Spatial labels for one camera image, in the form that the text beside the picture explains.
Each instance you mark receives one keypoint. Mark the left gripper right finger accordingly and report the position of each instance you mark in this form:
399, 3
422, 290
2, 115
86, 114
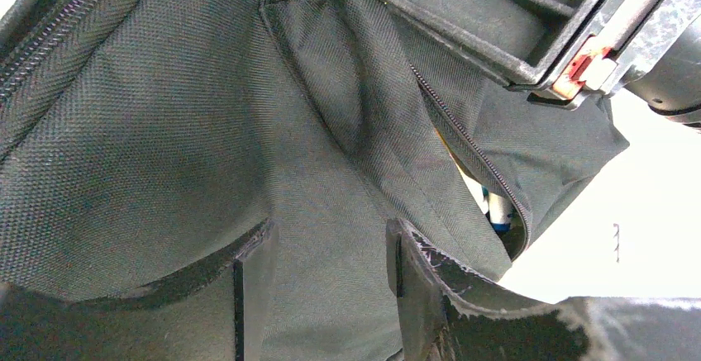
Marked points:
448, 311

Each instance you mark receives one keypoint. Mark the white marker blue cap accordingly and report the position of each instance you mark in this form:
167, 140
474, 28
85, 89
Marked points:
500, 211

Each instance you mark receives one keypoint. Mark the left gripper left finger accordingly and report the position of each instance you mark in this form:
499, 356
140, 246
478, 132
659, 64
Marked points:
213, 309

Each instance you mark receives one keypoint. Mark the black student backpack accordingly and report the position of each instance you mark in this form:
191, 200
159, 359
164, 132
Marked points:
141, 136

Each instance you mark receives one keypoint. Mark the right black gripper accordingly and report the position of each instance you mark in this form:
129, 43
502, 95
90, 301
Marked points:
575, 49

